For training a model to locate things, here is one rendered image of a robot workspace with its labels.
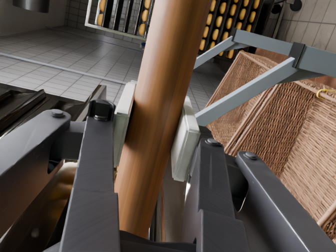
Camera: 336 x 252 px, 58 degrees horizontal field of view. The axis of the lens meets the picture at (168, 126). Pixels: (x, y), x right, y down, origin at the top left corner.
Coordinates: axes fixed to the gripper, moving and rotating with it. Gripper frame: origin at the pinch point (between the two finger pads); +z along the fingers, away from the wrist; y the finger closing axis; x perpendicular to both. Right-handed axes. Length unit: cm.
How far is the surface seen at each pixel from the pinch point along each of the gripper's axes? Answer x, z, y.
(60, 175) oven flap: -44, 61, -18
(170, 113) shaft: 1.3, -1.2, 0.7
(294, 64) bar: 4.0, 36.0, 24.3
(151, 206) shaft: -5.2, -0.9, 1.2
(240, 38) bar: 5, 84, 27
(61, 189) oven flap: -49, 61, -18
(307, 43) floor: 13, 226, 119
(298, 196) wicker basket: -40, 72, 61
